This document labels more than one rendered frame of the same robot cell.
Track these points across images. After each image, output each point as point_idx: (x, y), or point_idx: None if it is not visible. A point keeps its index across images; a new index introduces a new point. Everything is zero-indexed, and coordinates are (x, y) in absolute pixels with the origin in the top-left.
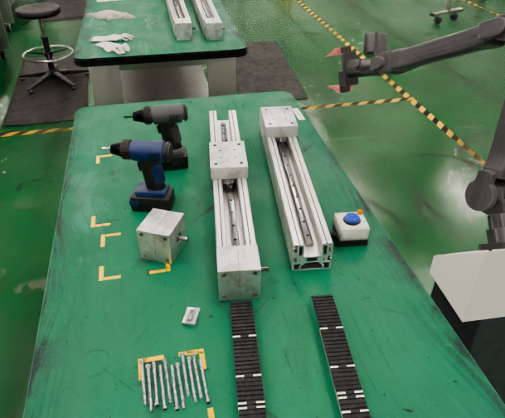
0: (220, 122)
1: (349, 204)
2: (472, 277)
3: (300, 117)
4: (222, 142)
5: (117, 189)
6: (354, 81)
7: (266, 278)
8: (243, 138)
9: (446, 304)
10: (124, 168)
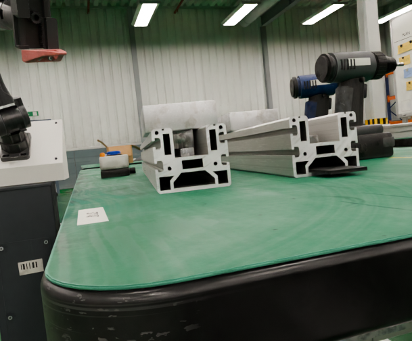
0: (324, 142)
1: (97, 180)
2: (64, 143)
3: (91, 210)
4: (258, 110)
5: None
6: (26, 42)
7: None
8: (264, 177)
9: (55, 204)
10: None
